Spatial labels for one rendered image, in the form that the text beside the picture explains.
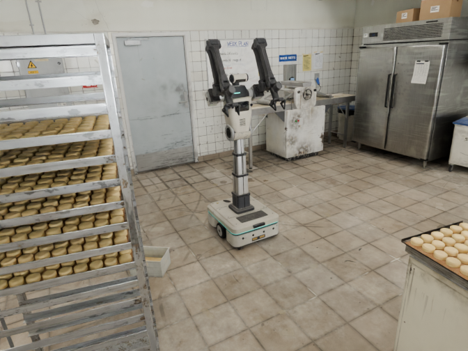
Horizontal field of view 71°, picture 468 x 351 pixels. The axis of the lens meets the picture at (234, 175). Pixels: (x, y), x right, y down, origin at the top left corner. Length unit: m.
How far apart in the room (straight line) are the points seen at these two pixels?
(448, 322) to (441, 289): 0.14
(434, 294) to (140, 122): 4.51
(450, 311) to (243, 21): 5.07
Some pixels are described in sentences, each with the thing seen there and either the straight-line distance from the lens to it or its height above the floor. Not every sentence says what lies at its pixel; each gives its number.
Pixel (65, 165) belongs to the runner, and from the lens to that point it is 1.25.
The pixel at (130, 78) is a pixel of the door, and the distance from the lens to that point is 5.22.
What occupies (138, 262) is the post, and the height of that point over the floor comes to 0.99.
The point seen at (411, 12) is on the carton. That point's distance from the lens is 5.80.
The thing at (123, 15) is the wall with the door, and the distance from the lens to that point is 5.22.
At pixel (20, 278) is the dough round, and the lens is 1.55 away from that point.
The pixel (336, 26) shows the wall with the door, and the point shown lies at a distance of 7.10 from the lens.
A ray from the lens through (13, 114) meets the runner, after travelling 1.24.
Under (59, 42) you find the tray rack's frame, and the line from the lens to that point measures 1.17.
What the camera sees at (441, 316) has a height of 0.65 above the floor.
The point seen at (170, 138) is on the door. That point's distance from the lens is 5.48.
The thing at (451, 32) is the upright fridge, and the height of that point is 1.87.
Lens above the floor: 1.74
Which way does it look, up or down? 21 degrees down
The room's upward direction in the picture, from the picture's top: 3 degrees counter-clockwise
